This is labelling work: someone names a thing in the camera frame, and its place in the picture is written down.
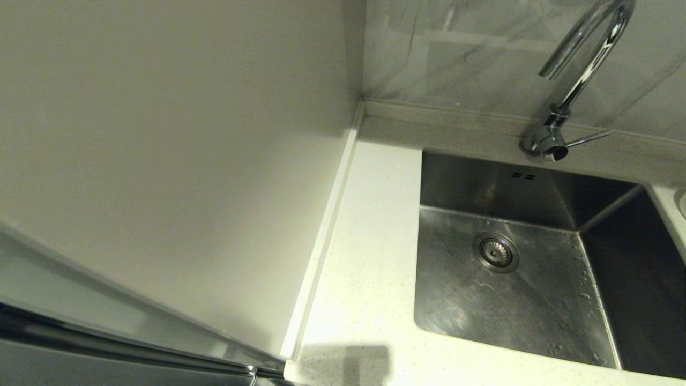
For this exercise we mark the stainless steel sink basin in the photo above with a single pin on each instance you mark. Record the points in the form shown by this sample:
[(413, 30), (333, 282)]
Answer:
[(482, 300)]

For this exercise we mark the white countertop upstand trim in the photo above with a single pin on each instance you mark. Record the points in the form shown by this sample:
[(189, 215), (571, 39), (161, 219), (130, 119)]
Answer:
[(327, 230)]

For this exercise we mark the round metal drain strainer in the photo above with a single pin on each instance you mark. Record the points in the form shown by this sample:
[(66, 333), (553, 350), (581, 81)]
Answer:
[(496, 252)]

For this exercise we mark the chrome gooseneck faucet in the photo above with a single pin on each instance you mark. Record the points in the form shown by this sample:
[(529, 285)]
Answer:
[(552, 140)]

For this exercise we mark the stainless steel appliance door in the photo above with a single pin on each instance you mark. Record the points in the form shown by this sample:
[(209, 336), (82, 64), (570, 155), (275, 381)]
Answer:
[(80, 332)]

